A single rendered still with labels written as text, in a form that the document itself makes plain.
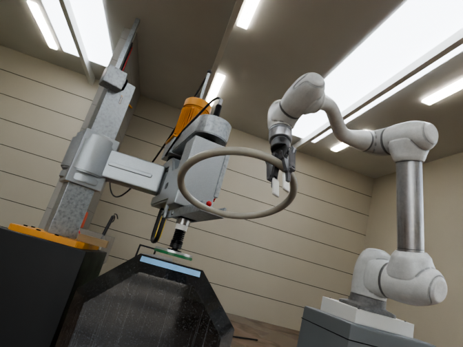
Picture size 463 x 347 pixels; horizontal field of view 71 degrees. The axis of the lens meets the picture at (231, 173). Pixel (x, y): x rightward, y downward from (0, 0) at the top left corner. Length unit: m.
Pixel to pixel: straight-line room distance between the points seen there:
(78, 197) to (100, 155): 0.33
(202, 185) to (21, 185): 6.05
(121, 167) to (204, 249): 4.90
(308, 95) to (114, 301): 1.26
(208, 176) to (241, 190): 5.64
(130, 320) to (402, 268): 1.21
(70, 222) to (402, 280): 2.08
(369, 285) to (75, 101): 7.15
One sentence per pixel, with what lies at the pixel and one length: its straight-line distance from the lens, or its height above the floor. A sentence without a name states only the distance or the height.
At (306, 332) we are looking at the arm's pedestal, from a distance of 1.73.
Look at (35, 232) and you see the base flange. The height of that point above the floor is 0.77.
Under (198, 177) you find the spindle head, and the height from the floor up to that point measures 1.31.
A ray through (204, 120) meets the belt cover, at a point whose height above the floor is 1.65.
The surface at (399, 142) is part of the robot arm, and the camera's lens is 1.56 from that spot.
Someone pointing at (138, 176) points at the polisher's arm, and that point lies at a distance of 2.55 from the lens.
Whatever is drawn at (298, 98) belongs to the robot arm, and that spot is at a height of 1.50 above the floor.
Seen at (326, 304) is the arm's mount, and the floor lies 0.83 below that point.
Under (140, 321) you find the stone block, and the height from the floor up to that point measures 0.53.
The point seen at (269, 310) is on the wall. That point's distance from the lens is 7.73.
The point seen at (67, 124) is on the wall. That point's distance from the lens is 7.78.
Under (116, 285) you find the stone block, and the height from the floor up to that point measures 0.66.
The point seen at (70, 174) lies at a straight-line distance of 2.56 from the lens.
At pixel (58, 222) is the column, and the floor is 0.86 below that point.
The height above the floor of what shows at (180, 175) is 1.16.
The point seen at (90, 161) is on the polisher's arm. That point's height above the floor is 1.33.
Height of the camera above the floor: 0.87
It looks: 16 degrees up
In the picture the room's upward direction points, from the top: 16 degrees clockwise
